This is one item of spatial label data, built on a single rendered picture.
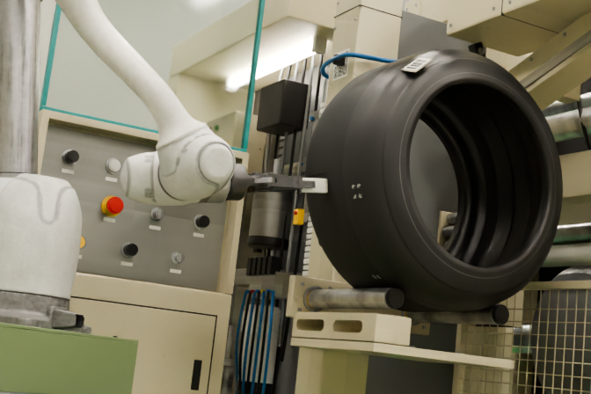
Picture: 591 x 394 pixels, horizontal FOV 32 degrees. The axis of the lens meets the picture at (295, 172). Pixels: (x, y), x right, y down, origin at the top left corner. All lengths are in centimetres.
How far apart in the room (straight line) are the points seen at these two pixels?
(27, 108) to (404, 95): 76
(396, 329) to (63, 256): 71
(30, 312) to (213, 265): 93
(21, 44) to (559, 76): 129
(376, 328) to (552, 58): 87
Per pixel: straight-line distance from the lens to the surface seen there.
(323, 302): 238
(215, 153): 182
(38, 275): 183
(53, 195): 187
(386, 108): 213
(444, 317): 246
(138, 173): 197
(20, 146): 208
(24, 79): 211
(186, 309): 259
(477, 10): 269
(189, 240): 265
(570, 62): 258
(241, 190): 206
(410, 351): 218
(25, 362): 173
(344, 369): 253
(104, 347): 185
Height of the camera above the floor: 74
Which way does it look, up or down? 11 degrees up
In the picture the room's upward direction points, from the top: 6 degrees clockwise
